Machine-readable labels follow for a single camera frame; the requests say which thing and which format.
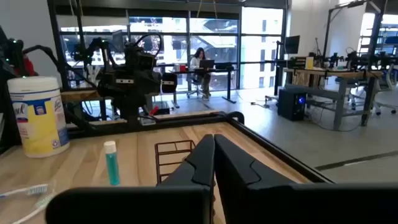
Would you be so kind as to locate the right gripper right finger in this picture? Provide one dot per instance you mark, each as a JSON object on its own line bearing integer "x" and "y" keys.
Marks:
{"x": 311, "y": 205}

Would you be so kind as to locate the black gantry frame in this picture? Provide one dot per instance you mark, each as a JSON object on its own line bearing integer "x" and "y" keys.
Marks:
{"x": 370, "y": 93}

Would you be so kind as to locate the small yellow white canister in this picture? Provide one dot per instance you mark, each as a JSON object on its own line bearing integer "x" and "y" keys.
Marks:
{"x": 309, "y": 63}

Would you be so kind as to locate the green white toothbrush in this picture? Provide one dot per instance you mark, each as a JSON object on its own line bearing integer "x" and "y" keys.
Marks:
{"x": 43, "y": 200}

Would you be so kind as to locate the white office chair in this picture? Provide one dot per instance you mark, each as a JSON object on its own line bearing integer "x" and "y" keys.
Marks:
{"x": 387, "y": 102}

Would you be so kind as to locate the black standing desk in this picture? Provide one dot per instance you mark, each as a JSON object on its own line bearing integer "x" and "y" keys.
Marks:
{"x": 229, "y": 87}

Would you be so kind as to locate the wooden workbench grey legs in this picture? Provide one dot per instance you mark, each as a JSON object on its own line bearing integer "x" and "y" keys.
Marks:
{"x": 342, "y": 74}

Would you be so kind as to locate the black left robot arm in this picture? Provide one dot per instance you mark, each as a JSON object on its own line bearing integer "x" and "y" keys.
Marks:
{"x": 130, "y": 105}

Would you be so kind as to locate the blue white toothbrush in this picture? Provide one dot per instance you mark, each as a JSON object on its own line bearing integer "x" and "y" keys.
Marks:
{"x": 38, "y": 188}

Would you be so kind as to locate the dark office chair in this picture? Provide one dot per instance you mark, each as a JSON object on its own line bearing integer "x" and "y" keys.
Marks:
{"x": 195, "y": 81}

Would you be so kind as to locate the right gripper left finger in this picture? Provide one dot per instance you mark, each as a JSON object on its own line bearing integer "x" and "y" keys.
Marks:
{"x": 130, "y": 205}

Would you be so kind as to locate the black laptop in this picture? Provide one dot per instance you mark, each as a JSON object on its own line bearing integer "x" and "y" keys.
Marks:
{"x": 206, "y": 63}

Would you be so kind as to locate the teal mouthwash bottle white cap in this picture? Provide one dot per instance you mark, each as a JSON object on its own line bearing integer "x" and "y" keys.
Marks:
{"x": 112, "y": 168}

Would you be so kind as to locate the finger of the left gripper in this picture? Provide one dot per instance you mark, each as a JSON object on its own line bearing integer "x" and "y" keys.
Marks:
{"x": 121, "y": 87}
{"x": 169, "y": 82}

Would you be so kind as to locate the red mug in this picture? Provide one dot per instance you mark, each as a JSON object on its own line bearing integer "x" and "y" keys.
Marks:
{"x": 183, "y": 68}

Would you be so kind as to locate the yellow Lysol wipes canister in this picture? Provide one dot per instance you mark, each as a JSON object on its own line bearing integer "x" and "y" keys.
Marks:
{"x": 40, "y": 124}

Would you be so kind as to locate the black computer tower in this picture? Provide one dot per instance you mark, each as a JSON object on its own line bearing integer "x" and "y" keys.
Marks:
{"x": 290, "y": 105}

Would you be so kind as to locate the black monitor on stand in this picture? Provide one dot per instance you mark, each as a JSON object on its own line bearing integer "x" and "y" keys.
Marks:
{"x": 292, "y": 44}

